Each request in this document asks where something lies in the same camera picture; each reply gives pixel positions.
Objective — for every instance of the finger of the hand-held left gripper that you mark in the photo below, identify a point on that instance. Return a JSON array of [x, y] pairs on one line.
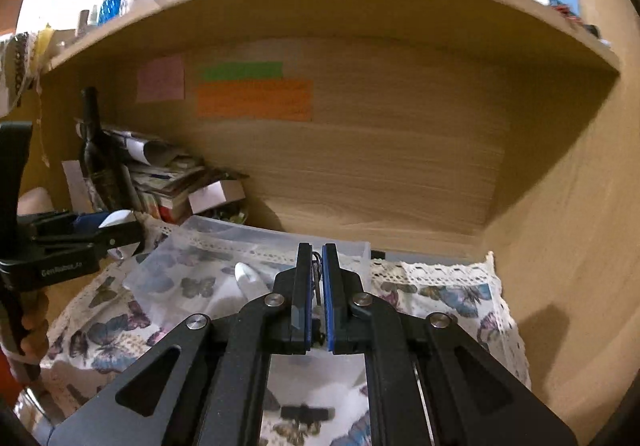
[[55, 221], [117, 240]]

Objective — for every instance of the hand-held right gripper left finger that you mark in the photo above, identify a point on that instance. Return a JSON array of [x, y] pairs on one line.
[[301, 291]]

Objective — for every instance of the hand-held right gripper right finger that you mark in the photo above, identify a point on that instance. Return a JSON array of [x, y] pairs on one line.
[[329, 296]]

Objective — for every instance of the clear plastic storage box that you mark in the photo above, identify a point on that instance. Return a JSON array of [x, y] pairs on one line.
[[210, 256]]

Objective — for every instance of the person's left hand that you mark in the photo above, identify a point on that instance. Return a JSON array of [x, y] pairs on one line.
[[35, 326]]

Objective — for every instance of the stack of books and papers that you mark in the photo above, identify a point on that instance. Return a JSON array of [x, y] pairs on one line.
[[160, 176]]

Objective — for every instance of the dark glass bottle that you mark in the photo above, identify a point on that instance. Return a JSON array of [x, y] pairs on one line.
[[97, 151]]

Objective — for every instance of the beaded lace strip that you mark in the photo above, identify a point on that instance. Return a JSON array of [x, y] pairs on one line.
[[20, 66]]

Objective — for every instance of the small cardboard box white label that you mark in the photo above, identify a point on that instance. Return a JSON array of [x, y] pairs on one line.
[[216, 196]]

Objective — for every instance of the black binder clip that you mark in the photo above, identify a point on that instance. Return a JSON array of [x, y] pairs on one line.
[[306, 413]]

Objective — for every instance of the butterfly printed lace cloth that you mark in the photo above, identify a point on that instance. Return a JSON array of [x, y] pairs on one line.
[[450, 296]]

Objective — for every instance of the wooden shelf unit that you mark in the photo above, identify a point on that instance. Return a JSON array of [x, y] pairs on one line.
[[400, 151]]

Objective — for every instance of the pink sticky note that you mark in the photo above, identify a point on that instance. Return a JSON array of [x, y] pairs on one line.
[[161, 79]]

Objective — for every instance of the blue patterned bottle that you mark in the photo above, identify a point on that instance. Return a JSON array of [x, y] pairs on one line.
[[110, 9]]

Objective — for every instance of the orange sticky note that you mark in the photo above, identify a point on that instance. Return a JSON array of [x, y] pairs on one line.
[[255, 100]]

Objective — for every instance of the green sticky note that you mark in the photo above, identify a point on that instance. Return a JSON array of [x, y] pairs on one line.
[[242, 71]]

